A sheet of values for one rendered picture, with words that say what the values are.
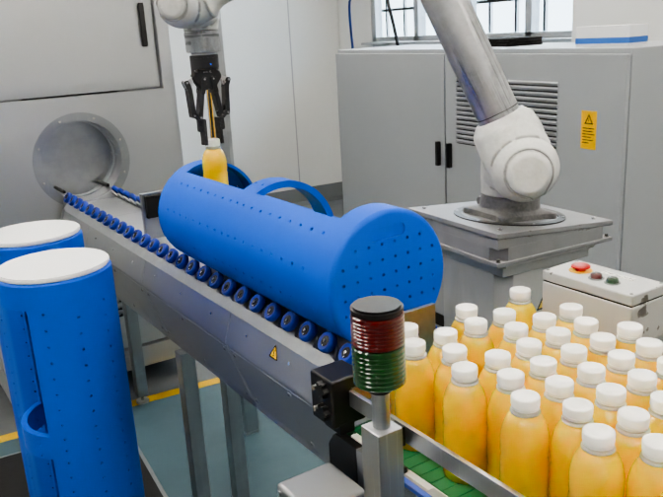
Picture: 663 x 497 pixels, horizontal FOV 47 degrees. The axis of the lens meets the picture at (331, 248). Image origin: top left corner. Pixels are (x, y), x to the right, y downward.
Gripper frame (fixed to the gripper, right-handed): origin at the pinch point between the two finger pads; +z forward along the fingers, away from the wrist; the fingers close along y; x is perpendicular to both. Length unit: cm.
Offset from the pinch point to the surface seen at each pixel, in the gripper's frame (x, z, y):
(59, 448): 6, 73, 53
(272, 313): 47, 36, 11
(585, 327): 114, 25, -11
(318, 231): 67, 13, 10
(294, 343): 57, 40, 11
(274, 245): 55, 18, 13
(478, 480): 122, 36, 21
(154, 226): -50, 35, 2
